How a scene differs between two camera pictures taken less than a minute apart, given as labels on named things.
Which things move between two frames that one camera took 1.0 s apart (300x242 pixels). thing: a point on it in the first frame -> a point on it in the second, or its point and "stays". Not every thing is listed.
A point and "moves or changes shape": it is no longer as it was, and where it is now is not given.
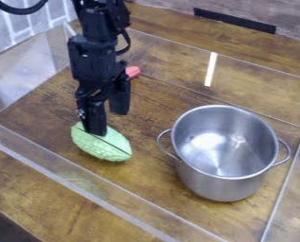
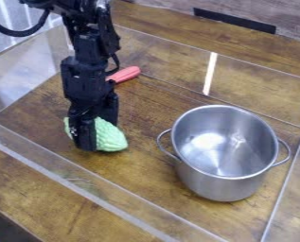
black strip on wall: x=218 y=16 stays
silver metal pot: x=225 y=149 stays
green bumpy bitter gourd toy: x=108 y=146 moves or changes shape
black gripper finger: x=92 y=114 -> x=82 y=131
